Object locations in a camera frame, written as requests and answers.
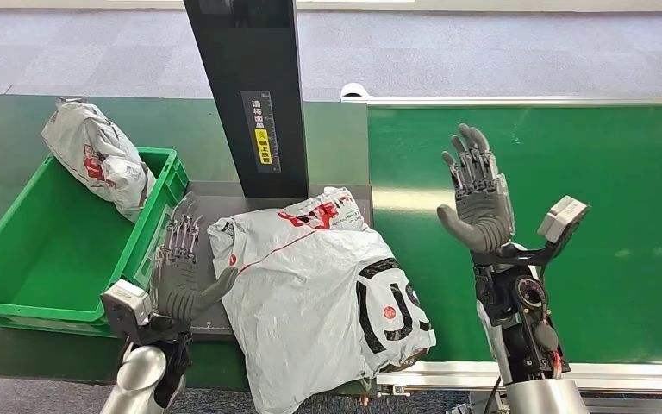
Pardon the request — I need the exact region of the silver conveyor lower frame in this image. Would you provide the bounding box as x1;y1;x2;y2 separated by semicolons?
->
446;392;662;414

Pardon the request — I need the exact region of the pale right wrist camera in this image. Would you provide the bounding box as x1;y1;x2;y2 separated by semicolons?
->
528;194;591;267

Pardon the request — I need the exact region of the green plastic crate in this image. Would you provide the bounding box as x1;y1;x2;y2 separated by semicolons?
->
0;147;190;339

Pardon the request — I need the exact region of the dark green table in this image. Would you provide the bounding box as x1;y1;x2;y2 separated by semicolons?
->
0;93;379;399

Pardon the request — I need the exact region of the grey package with black logo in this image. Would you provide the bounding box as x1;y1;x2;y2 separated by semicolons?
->
206;186;439;414

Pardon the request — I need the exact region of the wide silver conveyor rail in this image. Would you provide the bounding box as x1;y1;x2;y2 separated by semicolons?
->
376;361;662;395

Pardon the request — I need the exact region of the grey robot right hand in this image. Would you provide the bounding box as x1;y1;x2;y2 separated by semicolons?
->
436;122;516;256

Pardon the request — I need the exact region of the thin silver conveyor rail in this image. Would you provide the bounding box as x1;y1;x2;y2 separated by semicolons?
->
340;95;662;109

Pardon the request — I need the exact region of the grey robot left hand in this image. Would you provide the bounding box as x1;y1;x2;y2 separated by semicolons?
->
151;196;240;323

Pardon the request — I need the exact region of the white conveyor end cap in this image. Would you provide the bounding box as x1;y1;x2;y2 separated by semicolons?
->
340;82;372;102

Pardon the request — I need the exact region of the grey package with red print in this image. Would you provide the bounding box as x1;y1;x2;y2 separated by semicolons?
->
41;97;158;224

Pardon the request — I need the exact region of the black yellow column label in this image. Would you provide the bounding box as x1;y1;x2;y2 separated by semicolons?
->
240;90;283;175

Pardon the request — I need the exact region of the black scanner platform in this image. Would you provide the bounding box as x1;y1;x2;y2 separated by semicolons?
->
153;181;376;339

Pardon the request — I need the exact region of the green conveyor belt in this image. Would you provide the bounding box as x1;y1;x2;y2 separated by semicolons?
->
367;104;662;367

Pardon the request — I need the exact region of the black scanner column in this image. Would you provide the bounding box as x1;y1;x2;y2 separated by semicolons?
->
183;0;311;200

